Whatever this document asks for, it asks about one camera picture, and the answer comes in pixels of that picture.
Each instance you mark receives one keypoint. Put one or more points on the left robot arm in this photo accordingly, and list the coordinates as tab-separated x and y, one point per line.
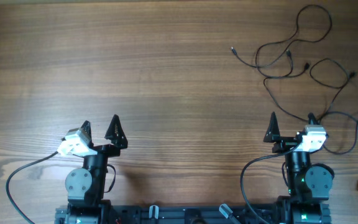
86	185

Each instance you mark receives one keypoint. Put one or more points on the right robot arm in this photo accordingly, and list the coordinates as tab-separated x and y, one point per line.
308	184

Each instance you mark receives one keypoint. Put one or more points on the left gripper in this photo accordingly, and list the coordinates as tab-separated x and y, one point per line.
120	142

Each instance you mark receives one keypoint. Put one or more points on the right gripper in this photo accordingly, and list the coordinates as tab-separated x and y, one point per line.
273	135

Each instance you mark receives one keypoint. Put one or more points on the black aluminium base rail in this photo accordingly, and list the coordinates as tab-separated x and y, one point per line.
223	214

